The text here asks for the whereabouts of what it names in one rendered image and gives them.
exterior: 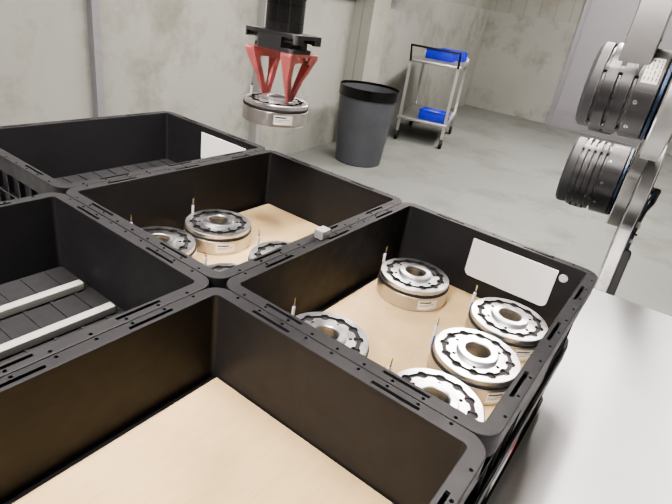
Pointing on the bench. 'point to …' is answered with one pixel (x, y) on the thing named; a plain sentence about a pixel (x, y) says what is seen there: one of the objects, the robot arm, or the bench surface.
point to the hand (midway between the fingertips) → (277, 93)
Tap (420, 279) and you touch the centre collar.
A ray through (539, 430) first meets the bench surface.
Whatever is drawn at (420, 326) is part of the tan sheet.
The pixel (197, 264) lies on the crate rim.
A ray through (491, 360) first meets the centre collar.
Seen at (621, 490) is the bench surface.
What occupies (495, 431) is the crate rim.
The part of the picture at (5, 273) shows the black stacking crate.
